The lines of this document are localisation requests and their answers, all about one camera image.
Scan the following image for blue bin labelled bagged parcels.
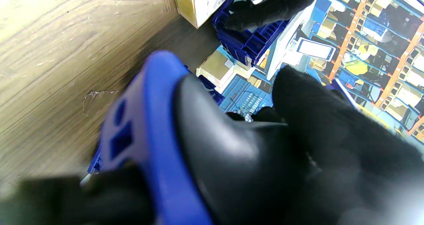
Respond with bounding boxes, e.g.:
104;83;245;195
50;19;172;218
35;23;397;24
87;66;226;176

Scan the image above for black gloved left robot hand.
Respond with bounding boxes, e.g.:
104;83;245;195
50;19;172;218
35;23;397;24
225;0;325;32

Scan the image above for black and blue barcode scanner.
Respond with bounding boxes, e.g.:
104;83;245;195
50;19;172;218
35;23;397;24
99;50;310;225

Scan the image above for printed warehouse backdrop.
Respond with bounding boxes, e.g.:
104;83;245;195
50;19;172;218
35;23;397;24
195;0;424;142

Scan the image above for blue bin labelled boxed parcels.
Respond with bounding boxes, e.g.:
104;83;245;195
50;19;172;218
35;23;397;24
212;0;292;67

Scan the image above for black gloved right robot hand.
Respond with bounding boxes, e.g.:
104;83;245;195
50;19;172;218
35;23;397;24
0;65;424;225

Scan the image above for cardboard box with large label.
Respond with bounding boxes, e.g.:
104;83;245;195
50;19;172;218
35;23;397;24
172;0;239;29

